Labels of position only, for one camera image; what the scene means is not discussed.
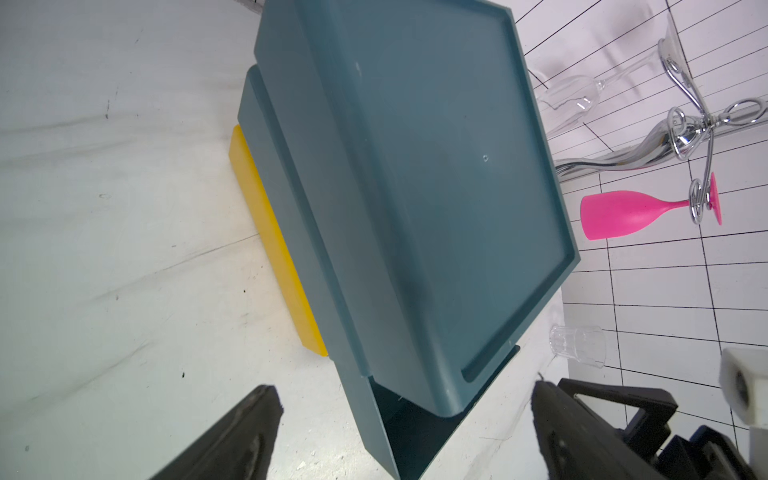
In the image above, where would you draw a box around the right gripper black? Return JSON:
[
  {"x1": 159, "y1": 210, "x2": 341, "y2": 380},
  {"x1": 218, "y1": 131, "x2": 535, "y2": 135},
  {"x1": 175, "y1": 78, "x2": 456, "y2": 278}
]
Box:
[{"x1": 557, "y1": 379, "x2": 757, "y2": 479}]

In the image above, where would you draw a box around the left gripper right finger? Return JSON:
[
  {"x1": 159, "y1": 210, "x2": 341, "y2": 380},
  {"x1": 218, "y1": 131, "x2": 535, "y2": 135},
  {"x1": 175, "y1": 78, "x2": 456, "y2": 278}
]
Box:
[{"x1": 531, "y1": 381, "x2": 663, "y2": 479}]

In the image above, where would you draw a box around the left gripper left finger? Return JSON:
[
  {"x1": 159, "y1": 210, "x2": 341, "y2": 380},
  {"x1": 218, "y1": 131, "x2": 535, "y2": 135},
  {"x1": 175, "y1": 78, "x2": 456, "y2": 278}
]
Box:
[{"x1": 154, "y1": 385, "x2": 283, "y2": 480}]

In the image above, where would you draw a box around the teal three-drawer cabinet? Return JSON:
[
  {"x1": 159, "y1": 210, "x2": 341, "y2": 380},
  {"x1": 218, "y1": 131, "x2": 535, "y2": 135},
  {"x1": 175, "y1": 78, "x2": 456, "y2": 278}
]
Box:
[{"x1": 238, "y1": 1, "x2": 579, "y2": 479}]

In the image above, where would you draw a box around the clear glass cup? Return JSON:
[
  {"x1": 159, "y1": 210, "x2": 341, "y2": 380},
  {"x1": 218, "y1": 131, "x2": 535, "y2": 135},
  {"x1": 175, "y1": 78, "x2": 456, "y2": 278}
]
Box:
[{"x1": 549, "y1": 325, "x2": 607, "y2": 368}]

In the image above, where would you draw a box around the yellow board under cabinet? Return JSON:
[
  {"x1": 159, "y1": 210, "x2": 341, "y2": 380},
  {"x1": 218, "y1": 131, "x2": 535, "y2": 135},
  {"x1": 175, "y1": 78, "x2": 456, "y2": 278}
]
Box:
[{"x1": 229, "y1": 124, "x2": 328, "y2": 357}]

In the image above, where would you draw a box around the pink plastic wine glass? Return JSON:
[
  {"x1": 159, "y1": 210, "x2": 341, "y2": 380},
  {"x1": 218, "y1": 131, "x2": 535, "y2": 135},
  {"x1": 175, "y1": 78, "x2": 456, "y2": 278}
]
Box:
[{"x1": 580, "y1": 173, "x2": 722, "y2": 240}]

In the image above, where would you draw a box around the silver wine glass rack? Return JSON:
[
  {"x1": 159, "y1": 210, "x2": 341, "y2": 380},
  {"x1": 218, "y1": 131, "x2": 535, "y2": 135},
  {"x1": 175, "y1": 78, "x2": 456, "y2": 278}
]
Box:
[{"x1": 554, "y1": 35, "x2": 768, "y2": 226}]

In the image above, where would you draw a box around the clear hanging wine glass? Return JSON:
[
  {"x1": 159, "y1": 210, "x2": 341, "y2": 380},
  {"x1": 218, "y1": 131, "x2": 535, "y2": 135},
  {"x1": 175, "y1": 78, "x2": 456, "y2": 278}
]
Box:
[{"x1": 536, "y1": 13, "x2": 692, "y2": 137}]

